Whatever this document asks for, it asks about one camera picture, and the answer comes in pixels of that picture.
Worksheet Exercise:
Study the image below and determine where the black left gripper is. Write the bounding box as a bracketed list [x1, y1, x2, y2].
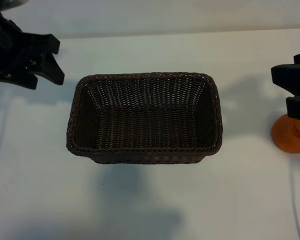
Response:
[0, 12, 66, 91]

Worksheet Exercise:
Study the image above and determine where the orange mandarin fruit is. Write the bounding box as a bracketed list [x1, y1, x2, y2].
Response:
[271, 113, 300, 154]

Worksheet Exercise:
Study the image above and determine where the dark brown woven basket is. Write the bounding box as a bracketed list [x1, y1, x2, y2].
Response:
[66, 72, 224, 165]

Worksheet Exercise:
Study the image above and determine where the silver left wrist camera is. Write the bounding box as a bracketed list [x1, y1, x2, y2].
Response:
[0, 0, 30, 6]

